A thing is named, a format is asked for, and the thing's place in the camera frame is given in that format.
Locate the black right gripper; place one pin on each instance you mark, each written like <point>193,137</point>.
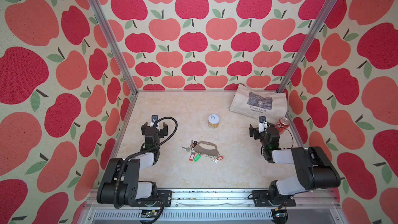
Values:
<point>254,131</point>

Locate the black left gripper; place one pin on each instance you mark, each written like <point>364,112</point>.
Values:
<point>162,132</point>

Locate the metal car-shaped key holder plate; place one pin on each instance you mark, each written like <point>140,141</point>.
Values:
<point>207,148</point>

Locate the red framed tag with key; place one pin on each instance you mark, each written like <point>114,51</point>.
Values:
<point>217,159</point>

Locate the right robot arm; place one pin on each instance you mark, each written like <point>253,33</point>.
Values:
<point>313,169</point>

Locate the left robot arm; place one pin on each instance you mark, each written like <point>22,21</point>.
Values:
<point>120,185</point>

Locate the red soda can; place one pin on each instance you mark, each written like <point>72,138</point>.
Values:
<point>282,125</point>

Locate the beige canvas tote bag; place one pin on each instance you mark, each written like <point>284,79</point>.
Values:
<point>254,104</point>

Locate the green key tag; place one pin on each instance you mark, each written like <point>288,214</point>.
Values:
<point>197,157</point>

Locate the small round tin can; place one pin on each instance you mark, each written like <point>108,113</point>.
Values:
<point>213,121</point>

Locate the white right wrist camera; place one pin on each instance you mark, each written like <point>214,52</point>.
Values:
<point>263,125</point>

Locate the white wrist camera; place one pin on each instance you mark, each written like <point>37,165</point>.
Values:
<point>263,125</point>
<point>154,119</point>

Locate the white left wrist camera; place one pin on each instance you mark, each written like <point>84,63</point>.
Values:
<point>154,119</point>

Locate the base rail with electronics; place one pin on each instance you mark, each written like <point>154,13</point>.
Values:
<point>217,206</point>

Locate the aluminium corner post left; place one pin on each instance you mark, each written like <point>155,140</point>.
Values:
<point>113,44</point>

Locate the aluminium corner post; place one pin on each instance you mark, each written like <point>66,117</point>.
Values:
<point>113,44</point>
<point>314,29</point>

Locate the aluminium corner post right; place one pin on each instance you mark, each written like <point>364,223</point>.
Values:
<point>314,29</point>

